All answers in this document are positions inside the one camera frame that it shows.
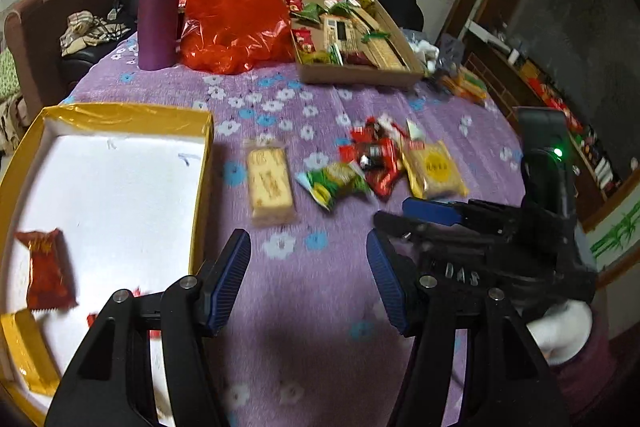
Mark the plaid cloth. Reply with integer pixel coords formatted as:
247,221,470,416
60,10,132,56

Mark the pile of red candies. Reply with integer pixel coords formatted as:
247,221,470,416
337,117,407,201

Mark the yellow pastry packet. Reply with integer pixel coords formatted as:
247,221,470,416
401,139,470,201

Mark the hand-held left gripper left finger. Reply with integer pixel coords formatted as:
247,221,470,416
44,228,252,427

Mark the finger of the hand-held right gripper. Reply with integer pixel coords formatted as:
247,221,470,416
401,197,522,233
372,209,501,254

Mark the red snack packet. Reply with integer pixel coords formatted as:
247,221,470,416
14,228,79,312

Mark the red candy packet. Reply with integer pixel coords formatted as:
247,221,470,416
293,28,316,54

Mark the yellow snack packet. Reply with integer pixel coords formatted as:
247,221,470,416
0,309,64,397

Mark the red plastic bag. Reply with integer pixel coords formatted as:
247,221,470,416
177,0,296,76

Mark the brown cardboard tray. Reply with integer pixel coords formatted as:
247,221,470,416
279,0,426,86

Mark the green triangular snack packet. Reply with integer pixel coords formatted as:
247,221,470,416
291,3,323,26

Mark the orange snack packet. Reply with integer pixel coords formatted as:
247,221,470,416
439,68,490,104

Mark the brown label snack packet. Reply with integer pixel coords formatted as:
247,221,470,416
321,13,362,54

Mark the brown armchair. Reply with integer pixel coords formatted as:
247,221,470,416
4,0,134,108

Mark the long cracker packet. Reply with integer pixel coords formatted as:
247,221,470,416
369,38,407,70

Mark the beige biscuit packet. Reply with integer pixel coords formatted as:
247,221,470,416
245,146,299,227

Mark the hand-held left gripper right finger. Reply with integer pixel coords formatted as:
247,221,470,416
366,229,572,427

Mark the green patterned cloth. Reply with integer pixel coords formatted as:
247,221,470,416
0,51,22,98

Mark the wooden cabinet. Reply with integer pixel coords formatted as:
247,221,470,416
439,0,640,233

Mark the purple floral tablecloth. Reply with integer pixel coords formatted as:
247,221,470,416
60,27,573,427

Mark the bamboo print white box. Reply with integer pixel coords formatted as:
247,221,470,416
589,196,640,272

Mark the person's right hand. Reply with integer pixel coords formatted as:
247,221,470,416
527,299,594,365

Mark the yellow cardboard box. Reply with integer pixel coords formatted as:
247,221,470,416
0,103,215,426

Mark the white tissue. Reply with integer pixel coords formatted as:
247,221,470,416
401,29,441,74

